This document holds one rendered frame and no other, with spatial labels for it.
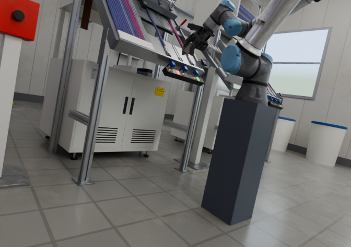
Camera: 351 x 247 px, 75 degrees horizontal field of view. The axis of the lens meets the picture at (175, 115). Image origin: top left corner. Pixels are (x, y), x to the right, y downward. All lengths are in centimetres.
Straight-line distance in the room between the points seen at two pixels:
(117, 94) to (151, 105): 29
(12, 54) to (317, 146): 373
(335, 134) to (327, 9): 234
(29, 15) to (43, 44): 318
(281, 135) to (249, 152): 316
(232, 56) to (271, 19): 19
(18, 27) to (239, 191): 115
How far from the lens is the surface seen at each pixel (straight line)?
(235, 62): 99
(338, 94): 467
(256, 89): 111
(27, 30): 119
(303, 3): 115
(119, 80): 157
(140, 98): 167
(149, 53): 131
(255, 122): 105
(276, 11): 100
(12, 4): 119
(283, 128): 420
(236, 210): 114
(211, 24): 126
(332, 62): 482
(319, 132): 397
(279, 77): 505
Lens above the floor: 50
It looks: 4 degrees down
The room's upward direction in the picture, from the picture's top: 11 degrees clockwise
